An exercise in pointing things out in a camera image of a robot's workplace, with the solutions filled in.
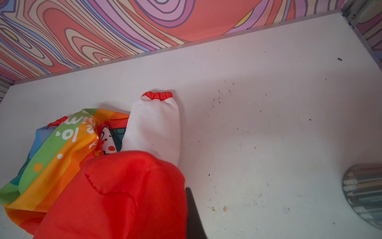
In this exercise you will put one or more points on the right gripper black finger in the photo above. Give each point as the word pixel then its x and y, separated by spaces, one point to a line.
pixel 195 228

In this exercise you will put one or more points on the rainbow red white kids jacket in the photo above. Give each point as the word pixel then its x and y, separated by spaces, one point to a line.
pixel 100 174

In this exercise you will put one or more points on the clear cup of pencils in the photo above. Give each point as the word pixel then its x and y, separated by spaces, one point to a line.
pixel 362 188

